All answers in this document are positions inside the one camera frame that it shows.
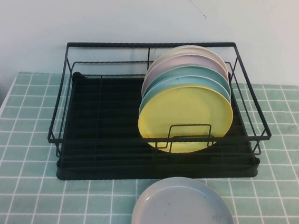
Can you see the yellow round plate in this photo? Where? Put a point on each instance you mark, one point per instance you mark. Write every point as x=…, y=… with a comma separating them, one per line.
x=186, y=113

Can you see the light blue round plate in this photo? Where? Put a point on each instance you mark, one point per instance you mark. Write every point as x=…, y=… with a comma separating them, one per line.
x=173, y=80

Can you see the teal green round plate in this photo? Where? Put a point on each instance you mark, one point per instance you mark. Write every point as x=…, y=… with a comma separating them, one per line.
x=186, y=70

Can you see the pink round plate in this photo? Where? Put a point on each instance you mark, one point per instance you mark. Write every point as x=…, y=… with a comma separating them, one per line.
x=181, y=59

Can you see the cream round plate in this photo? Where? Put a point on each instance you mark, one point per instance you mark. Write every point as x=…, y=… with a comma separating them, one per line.
x=192, y=49

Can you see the grey round plate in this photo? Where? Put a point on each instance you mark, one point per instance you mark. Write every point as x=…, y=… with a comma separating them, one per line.
x=182, y=213

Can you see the black plastic drip tray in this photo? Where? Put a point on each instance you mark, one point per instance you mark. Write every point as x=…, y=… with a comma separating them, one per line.
x=101, y=171

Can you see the green checked tablecloth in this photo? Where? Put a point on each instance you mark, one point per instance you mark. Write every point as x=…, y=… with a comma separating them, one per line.
x=25, y=190

